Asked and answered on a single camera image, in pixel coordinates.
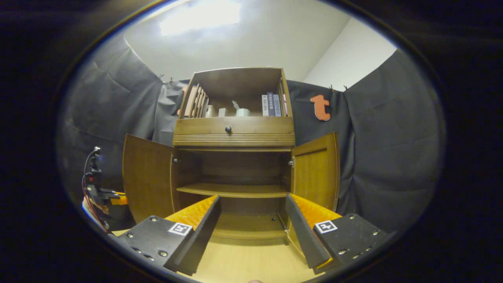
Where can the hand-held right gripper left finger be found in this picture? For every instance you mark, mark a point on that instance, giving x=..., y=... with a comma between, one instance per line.
x=202, y=239

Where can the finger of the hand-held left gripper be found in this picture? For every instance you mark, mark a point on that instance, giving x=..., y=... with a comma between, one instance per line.
x=120, y=199

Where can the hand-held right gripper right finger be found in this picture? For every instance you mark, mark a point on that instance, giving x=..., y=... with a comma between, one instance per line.
x=304, y=236

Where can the wooden cabinet door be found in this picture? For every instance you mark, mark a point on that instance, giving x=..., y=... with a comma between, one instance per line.
x=147, y=177
x=316, y=173

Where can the wooden double-door shoe cabinet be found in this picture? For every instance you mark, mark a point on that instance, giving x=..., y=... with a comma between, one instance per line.
x=235, y=82

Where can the wooden cabinet drawer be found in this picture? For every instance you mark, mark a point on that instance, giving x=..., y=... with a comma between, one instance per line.
x=204, y=127

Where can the wooden inner shelf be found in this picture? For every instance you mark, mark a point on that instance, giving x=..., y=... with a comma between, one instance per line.
x=235, y=190

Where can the white pump bottle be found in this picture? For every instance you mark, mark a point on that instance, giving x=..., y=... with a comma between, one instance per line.
x=210, y=111

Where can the small white box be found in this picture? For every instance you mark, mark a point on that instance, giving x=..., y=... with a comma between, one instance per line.
x=223, y=112

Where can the black backdrop cloth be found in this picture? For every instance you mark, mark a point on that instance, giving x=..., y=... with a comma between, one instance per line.
x=393, y=137

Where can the light blue book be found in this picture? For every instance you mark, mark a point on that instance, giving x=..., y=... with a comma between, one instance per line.
x=277, y=106

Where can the white cup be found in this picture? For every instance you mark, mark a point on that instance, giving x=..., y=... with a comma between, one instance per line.
x=243, y=112

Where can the dark blue book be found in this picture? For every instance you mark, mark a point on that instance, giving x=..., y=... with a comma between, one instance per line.
x=270, y=105

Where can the white book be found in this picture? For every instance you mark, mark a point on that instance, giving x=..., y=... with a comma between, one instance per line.
x=265, y=106

